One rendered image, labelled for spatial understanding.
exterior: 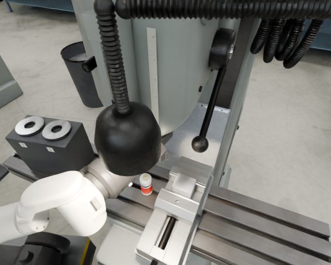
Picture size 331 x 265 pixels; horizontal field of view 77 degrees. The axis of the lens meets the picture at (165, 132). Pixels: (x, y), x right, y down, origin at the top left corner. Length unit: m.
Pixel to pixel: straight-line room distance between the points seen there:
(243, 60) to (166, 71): 0.50
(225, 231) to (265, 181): 1.36
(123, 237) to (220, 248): 0.34
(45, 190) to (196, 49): 0.34
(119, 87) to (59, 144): 0.58
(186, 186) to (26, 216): 0.40
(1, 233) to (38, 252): 0.69
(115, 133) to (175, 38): 0.14
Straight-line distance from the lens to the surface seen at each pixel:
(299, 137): 2.61
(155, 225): 0.67
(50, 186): 0.43
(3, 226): 0.49
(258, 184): 2.04
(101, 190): 0.43
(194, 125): 0.91
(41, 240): 1.21
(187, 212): 0.64
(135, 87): 0.32
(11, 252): 1.29
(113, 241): 0.86
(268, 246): 0.79
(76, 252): 1.34
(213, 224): 0.76
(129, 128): 0.20
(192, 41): 0.30
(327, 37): 4.58
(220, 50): 0.38
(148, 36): 0.28
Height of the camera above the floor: 1.62
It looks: 46 degrees down
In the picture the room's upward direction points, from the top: straight up
